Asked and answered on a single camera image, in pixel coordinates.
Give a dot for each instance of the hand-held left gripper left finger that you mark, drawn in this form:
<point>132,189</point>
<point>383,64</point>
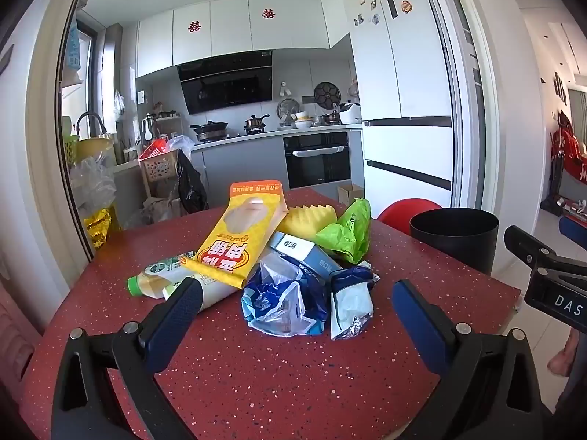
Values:
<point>174,311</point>

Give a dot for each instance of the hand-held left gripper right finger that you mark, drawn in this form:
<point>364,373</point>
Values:
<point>422,321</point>

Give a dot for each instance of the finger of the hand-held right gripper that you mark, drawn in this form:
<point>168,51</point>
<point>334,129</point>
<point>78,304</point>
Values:
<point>527,245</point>

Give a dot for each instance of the pale green plastic bottle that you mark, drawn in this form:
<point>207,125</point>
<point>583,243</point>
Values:
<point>151,284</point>

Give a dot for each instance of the blue snack wrapper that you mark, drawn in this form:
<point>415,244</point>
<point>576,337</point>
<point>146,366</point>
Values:
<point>351,302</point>

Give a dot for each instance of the black trash bin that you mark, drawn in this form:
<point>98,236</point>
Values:
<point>454,247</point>

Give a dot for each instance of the yellow paper bag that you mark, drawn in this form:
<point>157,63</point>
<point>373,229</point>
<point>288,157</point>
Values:
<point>229,243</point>

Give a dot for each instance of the blue white plastic bag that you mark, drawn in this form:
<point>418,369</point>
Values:
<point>275,302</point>

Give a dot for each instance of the green plastic bag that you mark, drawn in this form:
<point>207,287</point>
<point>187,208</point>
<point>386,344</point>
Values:
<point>344,233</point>

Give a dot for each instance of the blue grey cardboard box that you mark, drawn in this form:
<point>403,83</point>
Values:
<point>305,254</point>

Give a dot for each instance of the green white carton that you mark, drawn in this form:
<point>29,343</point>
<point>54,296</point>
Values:
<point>169,263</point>

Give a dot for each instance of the person's bare foot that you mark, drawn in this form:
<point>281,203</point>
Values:
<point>564,357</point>

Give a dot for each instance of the red room decoration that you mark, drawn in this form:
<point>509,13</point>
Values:
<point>568,146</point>

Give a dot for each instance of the red stool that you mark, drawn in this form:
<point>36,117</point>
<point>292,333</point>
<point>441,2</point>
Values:
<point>399,215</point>

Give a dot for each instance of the gold foil bag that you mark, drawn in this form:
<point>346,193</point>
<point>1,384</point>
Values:
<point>98,227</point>

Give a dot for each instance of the black plastic bag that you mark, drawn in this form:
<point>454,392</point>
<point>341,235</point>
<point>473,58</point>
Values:
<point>190,188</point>

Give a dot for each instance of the beige lattice basket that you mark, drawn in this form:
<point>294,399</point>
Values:
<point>158,169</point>

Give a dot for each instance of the small cardboard box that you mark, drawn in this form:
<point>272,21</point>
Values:
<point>351,195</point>

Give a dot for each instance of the yellow foam net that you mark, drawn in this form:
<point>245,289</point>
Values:
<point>307,222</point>

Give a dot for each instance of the clear plastic bags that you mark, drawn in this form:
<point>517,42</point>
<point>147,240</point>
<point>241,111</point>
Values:
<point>91,183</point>

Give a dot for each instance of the pink cloth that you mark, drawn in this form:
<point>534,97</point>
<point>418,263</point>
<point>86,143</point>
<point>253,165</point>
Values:
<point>16,334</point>

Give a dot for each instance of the grey kitchen base cabinets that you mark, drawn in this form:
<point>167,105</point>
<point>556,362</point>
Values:
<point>243,165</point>

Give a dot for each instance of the red plastic basket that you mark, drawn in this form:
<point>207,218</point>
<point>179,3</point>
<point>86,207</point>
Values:
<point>156,149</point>

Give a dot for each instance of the yellow plastic basin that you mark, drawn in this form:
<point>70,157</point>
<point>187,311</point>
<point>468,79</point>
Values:
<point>94,146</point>

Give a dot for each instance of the black wok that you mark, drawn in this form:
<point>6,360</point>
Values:
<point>208,129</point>

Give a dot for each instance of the black built-in oven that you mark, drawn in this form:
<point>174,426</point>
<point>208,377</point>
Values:
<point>316,160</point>

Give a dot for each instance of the green plastic basket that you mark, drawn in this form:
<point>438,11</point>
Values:
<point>71,149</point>

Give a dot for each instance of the dark cooking pot with lid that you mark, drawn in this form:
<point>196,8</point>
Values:
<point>255,123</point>

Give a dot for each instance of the white refrigerator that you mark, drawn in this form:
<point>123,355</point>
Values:
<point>403,78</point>

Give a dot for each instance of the black kitchen faucet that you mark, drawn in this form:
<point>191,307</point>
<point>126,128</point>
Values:
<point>89,115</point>

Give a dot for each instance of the white rice cooker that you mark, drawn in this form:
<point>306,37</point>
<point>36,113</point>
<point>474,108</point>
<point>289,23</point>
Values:
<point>351,112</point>

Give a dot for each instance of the stacked white bowls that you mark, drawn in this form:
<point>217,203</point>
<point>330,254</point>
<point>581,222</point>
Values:
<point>303,121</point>

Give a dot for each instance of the black range hood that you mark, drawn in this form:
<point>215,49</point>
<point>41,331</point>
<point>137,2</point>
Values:
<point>224,82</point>

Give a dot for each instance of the round black hanging pan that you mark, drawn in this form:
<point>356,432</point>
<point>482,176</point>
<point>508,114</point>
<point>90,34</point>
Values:
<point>328,94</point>

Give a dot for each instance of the red paper decal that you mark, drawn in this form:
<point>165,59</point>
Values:
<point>195,26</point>
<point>267,13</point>

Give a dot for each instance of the white wall cabinets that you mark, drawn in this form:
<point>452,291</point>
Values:
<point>229,27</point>

